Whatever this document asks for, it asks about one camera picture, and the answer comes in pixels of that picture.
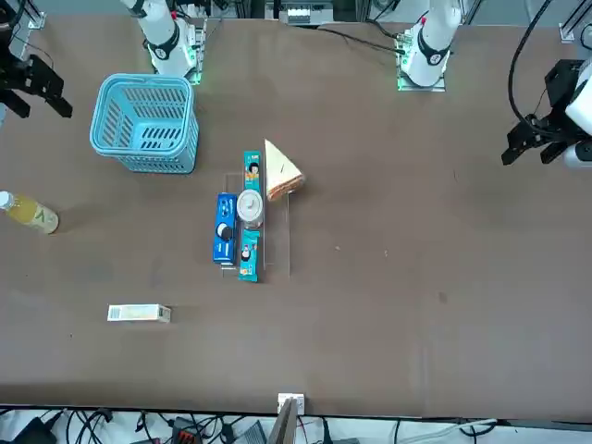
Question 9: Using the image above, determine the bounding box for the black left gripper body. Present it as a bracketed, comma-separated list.
[526, 59, 585, 141]

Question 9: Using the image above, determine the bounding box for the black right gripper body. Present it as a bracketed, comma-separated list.
[0, 54, 65, 99]

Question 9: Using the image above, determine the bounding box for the blue Oreo cookie box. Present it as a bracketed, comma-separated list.
[212, 192, 239, 265]

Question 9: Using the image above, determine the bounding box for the clear acrylic display shelf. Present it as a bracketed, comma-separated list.
[220, 171, 292, 279]

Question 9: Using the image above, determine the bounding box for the light blue plastic basket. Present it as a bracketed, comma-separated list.
[89, 73, 200, 176]

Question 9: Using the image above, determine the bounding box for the orange juice bottle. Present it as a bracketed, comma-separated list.
[0, 191, 60, 235]

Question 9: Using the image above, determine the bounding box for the teal snack packet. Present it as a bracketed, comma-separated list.
[242, 151, 265, 191]
[237, 229, 261, 283]

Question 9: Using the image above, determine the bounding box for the white rectangular carton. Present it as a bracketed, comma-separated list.
[106, 303, 172, 324]

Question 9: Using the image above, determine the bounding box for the triangular sandwich wedge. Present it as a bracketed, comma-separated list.
[264, 139, 307, 203]

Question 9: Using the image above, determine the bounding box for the white power strip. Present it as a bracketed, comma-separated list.
[279, 0, 334, 24]

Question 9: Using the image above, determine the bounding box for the black power adapter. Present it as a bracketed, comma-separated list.
[11, 418, 59, 444]

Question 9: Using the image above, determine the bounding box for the black orange connector box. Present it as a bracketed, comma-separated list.
[170, 415, 204, 444]

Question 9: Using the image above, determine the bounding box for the grey power adapter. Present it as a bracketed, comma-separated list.
[240, 420, 268, 444]

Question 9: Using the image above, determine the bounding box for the aluminium frame rail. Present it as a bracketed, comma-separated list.
[557, 0, 592, 43]
[8, 7, 47, 53]

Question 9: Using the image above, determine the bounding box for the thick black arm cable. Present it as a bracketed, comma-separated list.
[507, 0, 556, 129]

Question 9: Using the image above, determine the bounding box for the black base cable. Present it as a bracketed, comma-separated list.
[315, 25, 409, 56]

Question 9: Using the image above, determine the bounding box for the white cable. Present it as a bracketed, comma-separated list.
[438, 417, 500, 437]

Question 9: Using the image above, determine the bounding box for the aluminium camera post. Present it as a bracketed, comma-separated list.
[267, 392, 306, 444]

